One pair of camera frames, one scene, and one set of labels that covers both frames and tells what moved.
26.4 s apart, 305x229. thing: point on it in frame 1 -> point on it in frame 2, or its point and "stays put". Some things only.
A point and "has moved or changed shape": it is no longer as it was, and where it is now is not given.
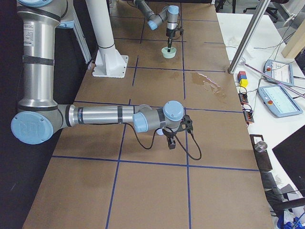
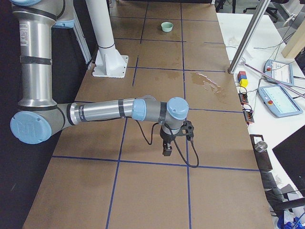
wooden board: x=296 y=43 stays put
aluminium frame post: x=249 y=37 stays put
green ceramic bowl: x=167 y=55 has moved or changed shape
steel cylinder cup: x=260 y=146 stays put
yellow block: x=244 y=83 stays put
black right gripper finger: x=171 y=142 -> x=166 y=151
